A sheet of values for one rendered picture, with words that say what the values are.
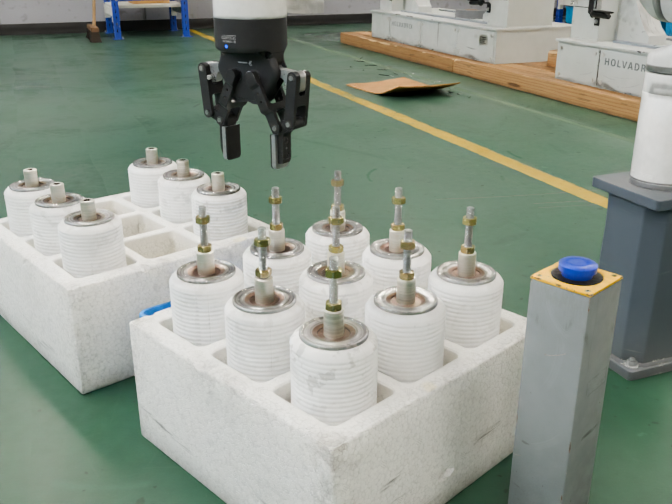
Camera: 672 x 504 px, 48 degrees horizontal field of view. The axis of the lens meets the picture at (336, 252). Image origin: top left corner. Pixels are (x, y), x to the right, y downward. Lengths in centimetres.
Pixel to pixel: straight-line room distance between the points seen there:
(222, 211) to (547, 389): 66
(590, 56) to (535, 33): 80
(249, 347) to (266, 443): 11
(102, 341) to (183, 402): 28
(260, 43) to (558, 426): 52
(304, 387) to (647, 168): 67
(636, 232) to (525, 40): 320
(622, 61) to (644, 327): 232
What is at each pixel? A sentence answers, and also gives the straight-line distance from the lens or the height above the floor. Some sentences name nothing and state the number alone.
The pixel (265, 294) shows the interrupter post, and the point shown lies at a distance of 88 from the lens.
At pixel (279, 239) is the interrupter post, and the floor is 27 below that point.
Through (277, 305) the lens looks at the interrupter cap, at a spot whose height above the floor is 25.
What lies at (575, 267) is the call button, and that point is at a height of 33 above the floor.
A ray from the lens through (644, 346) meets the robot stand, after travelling 131.
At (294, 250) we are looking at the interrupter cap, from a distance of 104.
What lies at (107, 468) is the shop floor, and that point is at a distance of 108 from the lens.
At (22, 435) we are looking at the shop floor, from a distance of 118.
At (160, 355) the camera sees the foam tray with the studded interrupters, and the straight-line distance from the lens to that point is 99.
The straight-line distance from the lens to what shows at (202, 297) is 95.
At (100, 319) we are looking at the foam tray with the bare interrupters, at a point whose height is 12.
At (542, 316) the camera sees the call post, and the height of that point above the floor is 27.
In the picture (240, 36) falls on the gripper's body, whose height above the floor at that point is 56.
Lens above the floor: 63
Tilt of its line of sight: 22 degrees down
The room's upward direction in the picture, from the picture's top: straight up
